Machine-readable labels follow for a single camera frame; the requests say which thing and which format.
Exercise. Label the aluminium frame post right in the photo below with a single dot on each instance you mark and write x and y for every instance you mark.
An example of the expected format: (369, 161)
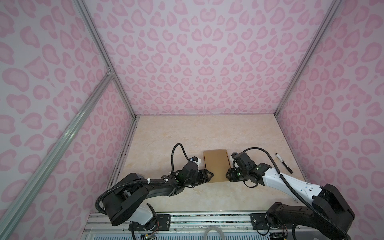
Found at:
(329, 17)

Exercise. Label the aluminium frame post left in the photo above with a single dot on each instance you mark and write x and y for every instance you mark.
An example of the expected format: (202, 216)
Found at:
(91, 26)

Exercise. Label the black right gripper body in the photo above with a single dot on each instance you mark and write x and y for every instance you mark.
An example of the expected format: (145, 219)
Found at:
(244, 172)

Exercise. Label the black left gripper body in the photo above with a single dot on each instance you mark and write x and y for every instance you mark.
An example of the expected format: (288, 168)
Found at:
(191, 182)

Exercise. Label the diagonal aluminium frame bar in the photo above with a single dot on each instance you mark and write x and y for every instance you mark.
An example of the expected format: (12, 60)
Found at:
(20, 205)

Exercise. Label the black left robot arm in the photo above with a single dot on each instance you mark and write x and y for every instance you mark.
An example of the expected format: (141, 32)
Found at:
(123, 201)

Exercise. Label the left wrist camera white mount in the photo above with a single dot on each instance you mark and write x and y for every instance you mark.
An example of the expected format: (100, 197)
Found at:
(195, 160)

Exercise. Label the aluminium frame post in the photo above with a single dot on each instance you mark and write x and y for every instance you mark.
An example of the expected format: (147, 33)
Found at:
(91, 26)
(329, 17)

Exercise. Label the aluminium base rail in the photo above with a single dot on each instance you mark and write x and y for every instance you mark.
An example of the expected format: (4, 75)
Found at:
(232, 225)

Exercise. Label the black marker pen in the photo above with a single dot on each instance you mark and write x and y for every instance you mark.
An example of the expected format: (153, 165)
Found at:
(284, 163)

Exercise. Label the brown cardboard paper box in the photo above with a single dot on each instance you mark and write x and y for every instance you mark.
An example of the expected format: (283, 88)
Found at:
(218, 163)

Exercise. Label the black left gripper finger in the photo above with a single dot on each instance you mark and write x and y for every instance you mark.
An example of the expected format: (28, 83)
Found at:
(205, 172)
(205, 177)

